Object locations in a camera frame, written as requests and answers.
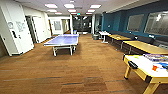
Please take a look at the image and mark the grey round trash bin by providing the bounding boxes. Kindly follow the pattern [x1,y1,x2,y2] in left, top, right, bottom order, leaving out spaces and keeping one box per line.
[92,33,100,41]

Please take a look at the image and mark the blue ping pong table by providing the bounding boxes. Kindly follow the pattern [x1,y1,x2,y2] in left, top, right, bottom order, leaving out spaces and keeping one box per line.
[43,33,80,57]

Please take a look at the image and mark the glass entrance doors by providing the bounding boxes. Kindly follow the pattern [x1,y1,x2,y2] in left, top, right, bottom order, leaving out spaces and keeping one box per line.
[72,15,93,34]

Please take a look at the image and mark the small white table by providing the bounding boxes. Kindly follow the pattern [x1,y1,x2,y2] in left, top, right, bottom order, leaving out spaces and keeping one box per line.
[98,30,112,44]

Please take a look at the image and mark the square ceiling light panel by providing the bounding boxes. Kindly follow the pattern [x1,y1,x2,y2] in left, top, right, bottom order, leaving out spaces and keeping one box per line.
[44,3,58,9]
[89,3,102,9]
[63,3,76,9]

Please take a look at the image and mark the dark grey sofa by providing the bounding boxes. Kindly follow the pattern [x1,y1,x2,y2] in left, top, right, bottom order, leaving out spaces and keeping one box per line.
[111,31,141,42]
[136,34,168,49]

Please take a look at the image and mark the white work table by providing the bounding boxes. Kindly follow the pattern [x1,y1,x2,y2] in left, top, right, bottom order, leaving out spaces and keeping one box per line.
[122,53,168,94]

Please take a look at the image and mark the colourful game box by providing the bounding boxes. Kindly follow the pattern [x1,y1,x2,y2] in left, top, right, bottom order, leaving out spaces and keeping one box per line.
[143,53,168,63]

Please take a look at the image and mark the orange cup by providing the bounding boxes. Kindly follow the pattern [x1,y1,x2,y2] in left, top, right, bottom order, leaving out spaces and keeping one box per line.
[152,64,158,72]

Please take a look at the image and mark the blue bowl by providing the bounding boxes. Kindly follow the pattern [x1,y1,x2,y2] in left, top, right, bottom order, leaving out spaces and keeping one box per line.
[159,62,168,70]

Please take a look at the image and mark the interior glass wall window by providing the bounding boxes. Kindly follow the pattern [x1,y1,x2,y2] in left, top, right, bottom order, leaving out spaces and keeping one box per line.
[144,9,168,36]
[127,13,145,33]

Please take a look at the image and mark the black wall card reader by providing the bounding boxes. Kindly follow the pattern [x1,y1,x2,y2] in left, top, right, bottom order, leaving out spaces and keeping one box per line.
[11,30,17,40]

